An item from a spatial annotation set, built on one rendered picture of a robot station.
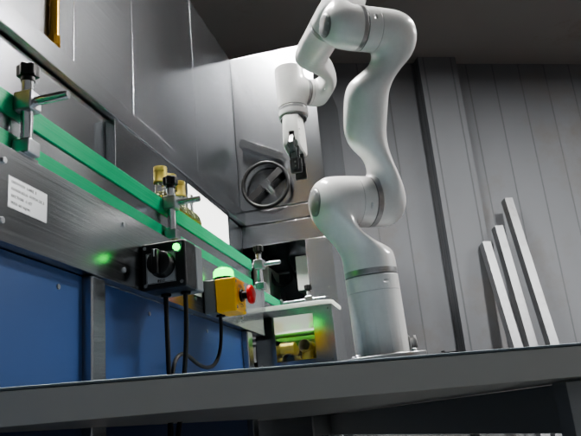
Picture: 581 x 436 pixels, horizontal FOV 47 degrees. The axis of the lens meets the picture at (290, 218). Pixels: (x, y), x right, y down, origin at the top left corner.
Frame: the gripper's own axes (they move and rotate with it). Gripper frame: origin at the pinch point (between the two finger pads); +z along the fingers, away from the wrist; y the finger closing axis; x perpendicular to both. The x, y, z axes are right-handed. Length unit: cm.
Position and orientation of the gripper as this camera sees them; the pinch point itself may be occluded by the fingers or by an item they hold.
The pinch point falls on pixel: (298, 169)
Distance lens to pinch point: 185.2
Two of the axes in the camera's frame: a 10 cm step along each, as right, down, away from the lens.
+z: 0.9, 9.5, -2.9
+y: -2.4, -2.7, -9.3
